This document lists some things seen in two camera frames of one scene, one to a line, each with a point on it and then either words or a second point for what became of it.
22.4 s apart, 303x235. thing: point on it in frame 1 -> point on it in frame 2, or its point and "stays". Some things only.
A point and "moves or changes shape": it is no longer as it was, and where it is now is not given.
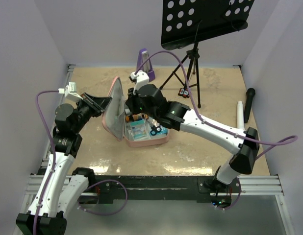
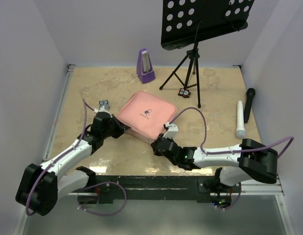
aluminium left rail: x=69 y=68 stays
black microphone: x=250 y=94 stays
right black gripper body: x=137 y=106 -> x=160 y=138
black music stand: x=187 y=22 stays
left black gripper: x=99 y=103 -> x=124 y=127
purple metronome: x=143 y=56 stays
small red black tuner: x=184 y=92 stays
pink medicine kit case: x=138 y=129 moves or changes shape
